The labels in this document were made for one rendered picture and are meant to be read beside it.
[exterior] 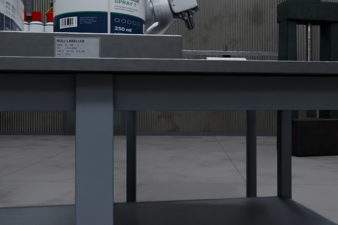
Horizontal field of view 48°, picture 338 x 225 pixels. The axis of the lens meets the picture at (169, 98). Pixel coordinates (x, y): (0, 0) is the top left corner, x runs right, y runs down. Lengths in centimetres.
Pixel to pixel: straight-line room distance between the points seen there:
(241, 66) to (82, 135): 28
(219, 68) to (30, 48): 31
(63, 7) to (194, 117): 748
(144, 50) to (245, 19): 783
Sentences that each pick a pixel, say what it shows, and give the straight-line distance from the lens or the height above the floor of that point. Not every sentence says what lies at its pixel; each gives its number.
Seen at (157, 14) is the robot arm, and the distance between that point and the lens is 191.
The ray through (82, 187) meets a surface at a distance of 63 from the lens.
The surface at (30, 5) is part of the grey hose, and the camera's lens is 160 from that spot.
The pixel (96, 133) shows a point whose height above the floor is 71.
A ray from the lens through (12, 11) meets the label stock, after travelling 111.
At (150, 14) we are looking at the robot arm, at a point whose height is 119.
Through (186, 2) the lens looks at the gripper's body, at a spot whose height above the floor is 114.
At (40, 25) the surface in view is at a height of 103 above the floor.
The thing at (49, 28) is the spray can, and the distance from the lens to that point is 146.
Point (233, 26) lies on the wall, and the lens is 841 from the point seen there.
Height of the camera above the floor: 77
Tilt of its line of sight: level
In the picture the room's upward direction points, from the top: straight up
